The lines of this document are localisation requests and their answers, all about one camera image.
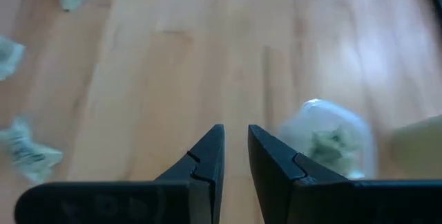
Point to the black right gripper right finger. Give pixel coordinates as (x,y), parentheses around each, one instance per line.
(279,196)

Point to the clear round plastic cup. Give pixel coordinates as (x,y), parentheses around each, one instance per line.
(321,113)

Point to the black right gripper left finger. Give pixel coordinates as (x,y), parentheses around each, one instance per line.
(197,200)

